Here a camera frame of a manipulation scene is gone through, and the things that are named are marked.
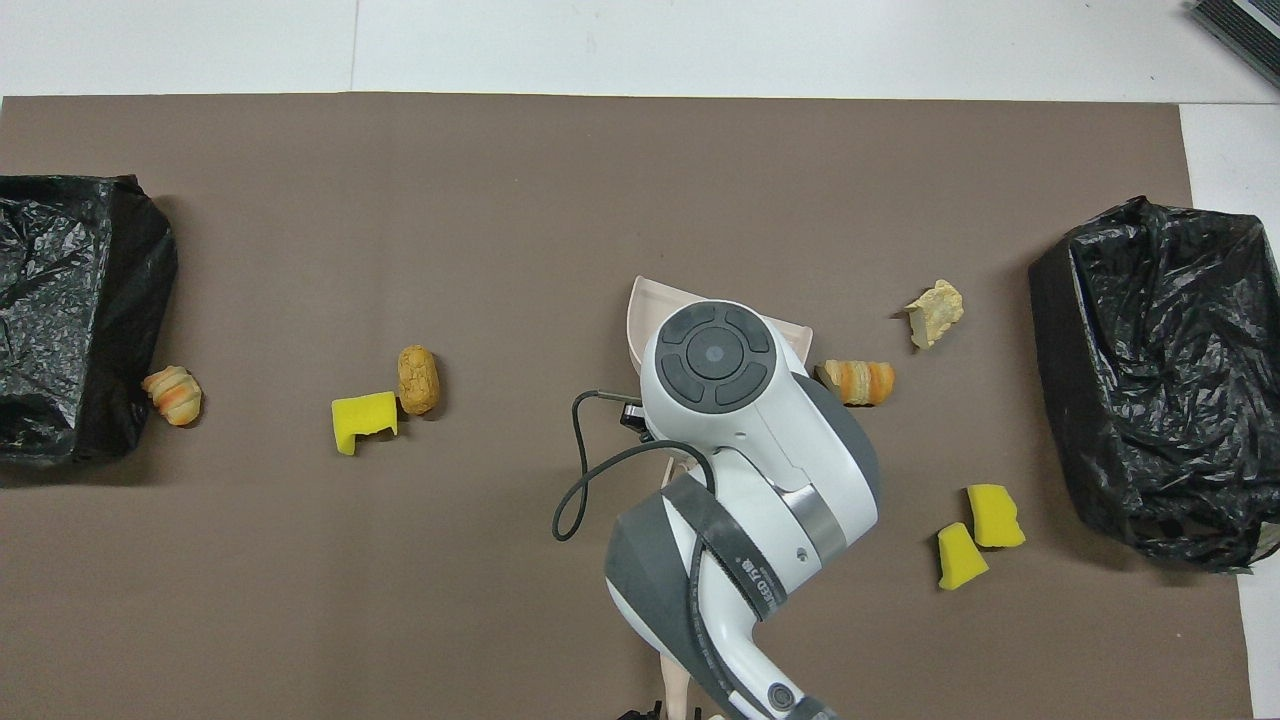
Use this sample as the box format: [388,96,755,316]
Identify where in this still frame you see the yellow sponge piece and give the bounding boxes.
[937,522,990,591]
[966,484,1027,549]

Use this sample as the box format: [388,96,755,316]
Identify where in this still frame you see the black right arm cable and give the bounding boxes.
[553,389,801,720]

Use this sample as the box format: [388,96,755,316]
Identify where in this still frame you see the black bag lined bin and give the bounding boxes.
[1028,196,1280,574]
[0,175,179,466]

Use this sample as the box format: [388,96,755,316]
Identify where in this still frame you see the grey ribbed device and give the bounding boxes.
[1188,0,1280,91]

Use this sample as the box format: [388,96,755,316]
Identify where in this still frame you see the brown oval bread roll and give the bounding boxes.
[397,345,440,416]

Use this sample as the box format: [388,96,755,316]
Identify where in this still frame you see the brown table mat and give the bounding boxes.
[0,93,1256,720]

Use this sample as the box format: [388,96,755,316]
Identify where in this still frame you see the pale bread piece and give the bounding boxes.
[905,279,966,350]

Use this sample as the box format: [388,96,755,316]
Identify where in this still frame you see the large striped croissant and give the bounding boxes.
[815,360,897,407]

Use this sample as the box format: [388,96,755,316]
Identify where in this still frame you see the notched yellow sponge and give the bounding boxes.
[332,391,399,456]

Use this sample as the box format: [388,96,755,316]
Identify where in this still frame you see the beige hand brush black bristles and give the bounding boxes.
[659,652,695,720]

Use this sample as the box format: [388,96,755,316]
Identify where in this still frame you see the beige plastic dustpan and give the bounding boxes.
[627,276,814,483]

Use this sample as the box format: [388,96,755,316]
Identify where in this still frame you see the small striped croissant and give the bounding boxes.
[142,366,203,427]

